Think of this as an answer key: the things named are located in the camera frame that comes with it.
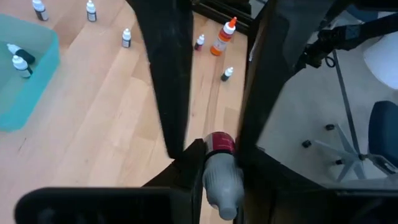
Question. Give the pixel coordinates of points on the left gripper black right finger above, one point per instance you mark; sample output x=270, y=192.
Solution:
x=273, y=199

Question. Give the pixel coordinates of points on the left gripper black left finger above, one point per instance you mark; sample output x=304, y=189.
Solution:
x=183, y=196

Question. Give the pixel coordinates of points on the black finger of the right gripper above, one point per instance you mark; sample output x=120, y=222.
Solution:
x=267, y=77
x=168, y=62

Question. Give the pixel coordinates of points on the small pink food coloring bottle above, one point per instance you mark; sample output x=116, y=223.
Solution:
x=222, y=186
x=199, y=45

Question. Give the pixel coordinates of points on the large orange food coloring bottle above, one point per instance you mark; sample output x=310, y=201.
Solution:
x=219, y=45

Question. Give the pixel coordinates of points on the black boom stand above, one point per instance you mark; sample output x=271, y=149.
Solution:
x=342, y=37

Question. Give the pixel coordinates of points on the white round seat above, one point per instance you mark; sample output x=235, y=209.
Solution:
x=385, y=59

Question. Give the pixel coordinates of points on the blue office chair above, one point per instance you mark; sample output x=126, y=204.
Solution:
x=385, y=133

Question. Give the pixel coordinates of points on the translucent green plastic bin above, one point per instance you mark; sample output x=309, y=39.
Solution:
x=34, y=102

